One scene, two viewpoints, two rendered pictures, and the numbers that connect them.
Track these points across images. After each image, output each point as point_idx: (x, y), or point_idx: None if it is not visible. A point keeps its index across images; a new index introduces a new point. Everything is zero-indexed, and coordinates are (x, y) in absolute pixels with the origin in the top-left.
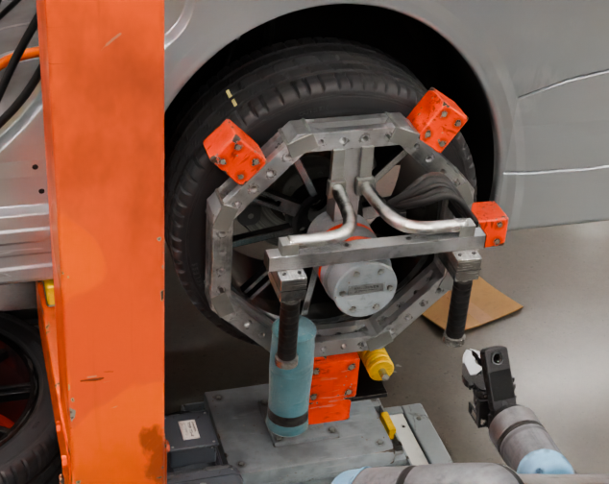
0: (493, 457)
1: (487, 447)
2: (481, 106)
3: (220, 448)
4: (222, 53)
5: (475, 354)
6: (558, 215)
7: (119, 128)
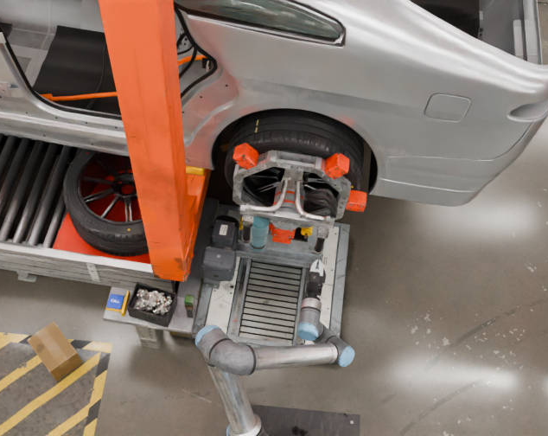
0: (370, 258)
1: (371, 253)
2: None
3: None
4: None
5: (318, 263)
6: (404, 197)
7: (159, 189)
